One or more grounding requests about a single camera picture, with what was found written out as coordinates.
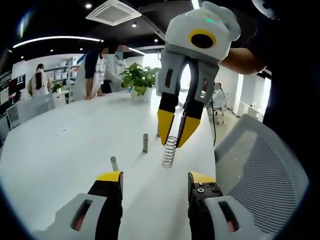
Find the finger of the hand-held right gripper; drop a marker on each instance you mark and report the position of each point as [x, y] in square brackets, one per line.
[191, 125]
[166, 120]

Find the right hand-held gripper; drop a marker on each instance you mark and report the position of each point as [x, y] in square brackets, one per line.
[180, 32]

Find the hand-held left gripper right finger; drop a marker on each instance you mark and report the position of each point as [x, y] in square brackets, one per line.
[200, 215]

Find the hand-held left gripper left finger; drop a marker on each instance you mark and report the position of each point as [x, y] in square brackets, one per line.
[100, 212]

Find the narrow silver coil spring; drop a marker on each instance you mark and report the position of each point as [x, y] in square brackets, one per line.
[145, 143]

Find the wide silver coil spring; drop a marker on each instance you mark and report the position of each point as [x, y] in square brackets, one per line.
[169, 155]

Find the person's right forearm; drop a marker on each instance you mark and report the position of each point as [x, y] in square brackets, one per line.
[245, 61]

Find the large green potted plant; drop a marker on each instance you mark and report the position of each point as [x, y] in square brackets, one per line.
[137, 77]

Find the ceiling air conditioner vent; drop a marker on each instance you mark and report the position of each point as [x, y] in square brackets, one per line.
[113, 11]

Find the white mesh office chair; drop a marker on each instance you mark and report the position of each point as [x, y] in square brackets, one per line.
[262, 175]

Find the white storage shelf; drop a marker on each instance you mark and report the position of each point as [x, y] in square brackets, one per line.
[67, 70]

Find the person's body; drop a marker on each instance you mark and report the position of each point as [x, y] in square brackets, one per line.
[292, 75]

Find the small green potted plant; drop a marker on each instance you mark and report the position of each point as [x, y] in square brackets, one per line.
[57, 88]

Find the dark wall screen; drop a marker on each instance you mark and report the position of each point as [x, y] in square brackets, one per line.
[17, 86]

